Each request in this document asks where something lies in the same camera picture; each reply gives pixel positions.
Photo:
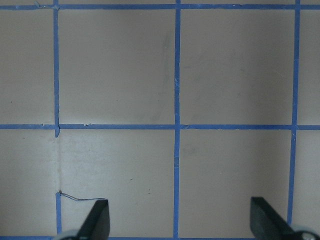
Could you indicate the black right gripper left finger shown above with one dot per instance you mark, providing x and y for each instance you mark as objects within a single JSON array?
[{"x": 97, "y": 223}]

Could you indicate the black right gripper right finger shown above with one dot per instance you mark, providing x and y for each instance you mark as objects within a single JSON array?
[{"x": 267, "y": 224}]

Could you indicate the loose blue tape thread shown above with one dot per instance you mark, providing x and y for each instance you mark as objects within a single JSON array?
[{"x": 80, "y": 199}]

